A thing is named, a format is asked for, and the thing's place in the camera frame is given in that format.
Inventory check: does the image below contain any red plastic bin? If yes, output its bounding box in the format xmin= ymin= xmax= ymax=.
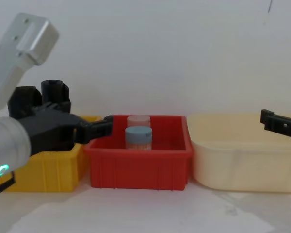
xmin=83 ymin=115 xmax=194 ymax=191

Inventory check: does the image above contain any white table cloth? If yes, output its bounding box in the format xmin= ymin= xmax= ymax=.
xmin=0 ymin=181 xmax=291 ymax=233

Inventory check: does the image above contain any clear jar with blue lid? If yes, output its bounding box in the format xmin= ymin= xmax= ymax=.
xmin=125 ymin=126 xmax=153 ymax=151

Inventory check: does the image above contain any yellow plastic bin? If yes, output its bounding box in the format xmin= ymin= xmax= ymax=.
xmin=3 ymin=115 xmax=103 ymax=193

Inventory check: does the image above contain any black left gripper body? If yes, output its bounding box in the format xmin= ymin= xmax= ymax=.
xmin=8 ymin=85 xmax=88 ymax=156

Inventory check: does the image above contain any cream plastic tub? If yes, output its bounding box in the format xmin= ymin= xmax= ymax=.
xmin=186 ymin=112 xmax=291 ymax=194

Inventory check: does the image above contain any clear jar with pink lid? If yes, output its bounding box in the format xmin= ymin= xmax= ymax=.
xmin=127 ymin=115 xmax=151 ymax=129

